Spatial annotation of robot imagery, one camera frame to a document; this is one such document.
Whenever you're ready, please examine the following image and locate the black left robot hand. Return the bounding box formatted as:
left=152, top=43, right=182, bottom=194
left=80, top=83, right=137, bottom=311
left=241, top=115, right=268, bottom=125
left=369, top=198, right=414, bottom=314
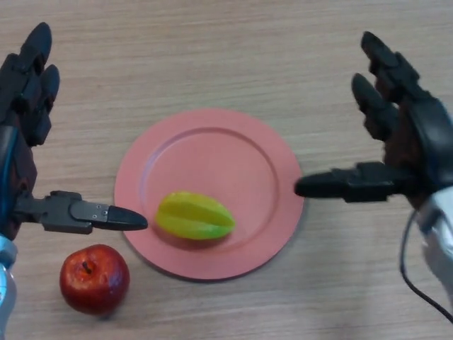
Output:
left=0, top=22, right=149, bottom=242

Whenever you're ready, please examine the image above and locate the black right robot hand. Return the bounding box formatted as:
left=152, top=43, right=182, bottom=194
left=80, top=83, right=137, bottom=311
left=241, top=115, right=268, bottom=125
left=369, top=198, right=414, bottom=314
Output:
left=294, top=30, right=453, bottom=210

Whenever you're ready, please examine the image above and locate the yellow green starfruit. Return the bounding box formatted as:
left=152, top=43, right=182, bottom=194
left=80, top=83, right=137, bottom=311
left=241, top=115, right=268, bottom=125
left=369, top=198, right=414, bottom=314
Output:
left=154, top=191, right=236, bottom=241

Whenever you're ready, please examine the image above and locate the pink round plate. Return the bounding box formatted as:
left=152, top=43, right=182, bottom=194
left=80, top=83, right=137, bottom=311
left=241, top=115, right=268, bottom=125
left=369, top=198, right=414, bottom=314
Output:
left=114, top=108, right=304, bottom=283

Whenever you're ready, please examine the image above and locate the red apple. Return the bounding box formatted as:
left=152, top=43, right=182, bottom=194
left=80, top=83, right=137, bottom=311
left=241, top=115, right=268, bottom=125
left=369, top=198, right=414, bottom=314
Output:
left=59, top=244, right=131, bottom=316

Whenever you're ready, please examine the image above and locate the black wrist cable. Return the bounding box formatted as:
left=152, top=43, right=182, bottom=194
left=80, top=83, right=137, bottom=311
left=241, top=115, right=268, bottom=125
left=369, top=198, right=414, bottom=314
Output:
left=399, top=208, right=453, bottom=319

